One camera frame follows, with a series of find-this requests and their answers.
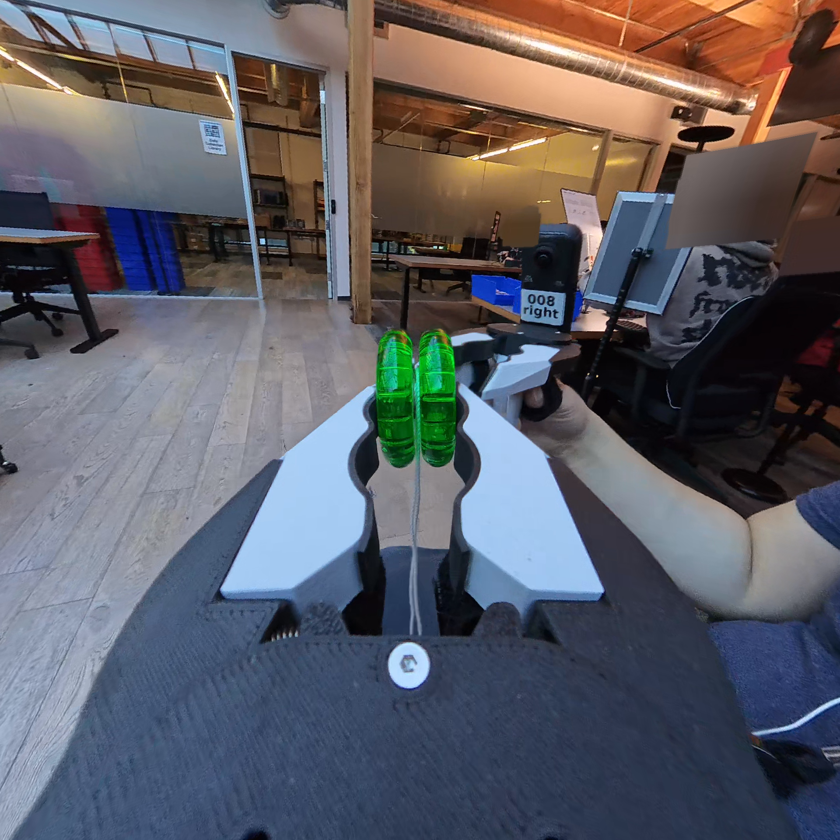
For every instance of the printed instruction sheet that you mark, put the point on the printed instruction sheet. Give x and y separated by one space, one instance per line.
581 213

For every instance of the black office chair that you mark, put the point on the black office chair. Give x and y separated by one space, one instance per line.
735 380
26 262

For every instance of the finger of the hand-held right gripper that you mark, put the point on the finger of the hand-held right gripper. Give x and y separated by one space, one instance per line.
515 377
469 339

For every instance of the white wall sign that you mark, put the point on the white wall sign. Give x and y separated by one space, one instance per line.
212 136

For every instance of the stack of red crates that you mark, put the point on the stack of red crates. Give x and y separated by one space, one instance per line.
85 243

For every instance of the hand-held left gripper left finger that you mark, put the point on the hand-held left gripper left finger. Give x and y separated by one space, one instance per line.
295 531

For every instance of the dark wooden desk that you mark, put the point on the dark wooden desk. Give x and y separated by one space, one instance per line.
453 262

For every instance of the grey framed panel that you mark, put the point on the grey framed panel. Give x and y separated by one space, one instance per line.
630 256

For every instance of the metal shelf unit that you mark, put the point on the metal shelf unit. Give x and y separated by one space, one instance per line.
269 197

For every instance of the wooden support post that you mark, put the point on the wooden support post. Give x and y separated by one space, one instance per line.
361 164

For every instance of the blue plastic bin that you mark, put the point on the blue plastic bin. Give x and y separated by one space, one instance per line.
492 290

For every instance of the person's right forearm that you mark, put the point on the person's right forearm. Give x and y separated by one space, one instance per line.
656 512

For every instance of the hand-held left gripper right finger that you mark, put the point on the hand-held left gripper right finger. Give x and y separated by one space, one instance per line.
525 531

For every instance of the silver ventilation duct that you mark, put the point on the silver ventilation duct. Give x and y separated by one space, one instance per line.
590 56

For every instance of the person's right hand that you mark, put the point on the person's right hand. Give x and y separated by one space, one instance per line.
571 426

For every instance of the stack of blue crates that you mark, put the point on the stack of blue crates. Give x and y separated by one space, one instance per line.
148 249

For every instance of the green translucent yoyo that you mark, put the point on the green translucent yoyo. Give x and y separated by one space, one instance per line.
397 407

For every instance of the grey office desk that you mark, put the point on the grey office desk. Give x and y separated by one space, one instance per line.
39 236

